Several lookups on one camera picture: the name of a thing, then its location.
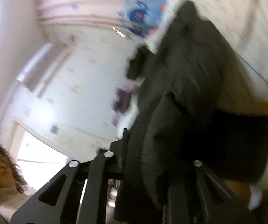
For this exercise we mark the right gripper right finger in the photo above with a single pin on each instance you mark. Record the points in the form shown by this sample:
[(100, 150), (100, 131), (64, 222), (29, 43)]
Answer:
[(202, 197)]

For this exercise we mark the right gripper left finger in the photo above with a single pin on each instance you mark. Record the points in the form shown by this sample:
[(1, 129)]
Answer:
[(78, 192)]

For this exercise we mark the black puffer jacket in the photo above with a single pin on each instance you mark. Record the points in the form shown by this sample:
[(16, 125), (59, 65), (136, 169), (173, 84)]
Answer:
[(179, 121)]

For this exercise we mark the lavender purple garment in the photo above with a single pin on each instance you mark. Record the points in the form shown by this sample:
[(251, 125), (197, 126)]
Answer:
[(121, 102)]

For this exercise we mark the black fuzzy garment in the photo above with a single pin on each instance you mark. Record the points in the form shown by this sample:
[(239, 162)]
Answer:
[(142, 64)]

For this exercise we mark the cherry print bed sheet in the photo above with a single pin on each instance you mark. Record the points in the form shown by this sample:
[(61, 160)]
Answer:
[(244, 23)]

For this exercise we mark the pink star print curtain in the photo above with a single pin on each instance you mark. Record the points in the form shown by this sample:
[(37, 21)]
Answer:
[(103, 13)]

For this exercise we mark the blue whale print curtain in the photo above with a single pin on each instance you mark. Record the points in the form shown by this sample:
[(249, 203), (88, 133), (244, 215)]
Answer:
[(141, 17)]

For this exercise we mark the wall air conditioner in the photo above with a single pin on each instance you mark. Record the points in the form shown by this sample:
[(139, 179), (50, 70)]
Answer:
[(35, 68)]

